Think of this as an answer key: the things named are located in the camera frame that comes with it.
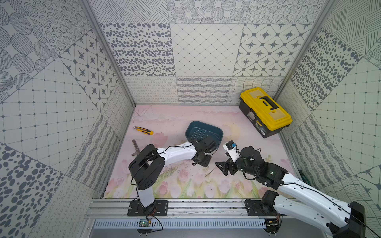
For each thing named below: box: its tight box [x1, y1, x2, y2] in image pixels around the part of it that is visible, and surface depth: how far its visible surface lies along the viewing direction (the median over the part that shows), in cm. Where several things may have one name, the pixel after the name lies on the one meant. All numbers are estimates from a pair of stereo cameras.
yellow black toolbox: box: [238, 87, 293, 139], surface depth 99 cm
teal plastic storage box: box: [185, 120, 224, 150], surface depth 105 cm
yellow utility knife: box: [132, 125, 154, 136], surface depth 106 cm
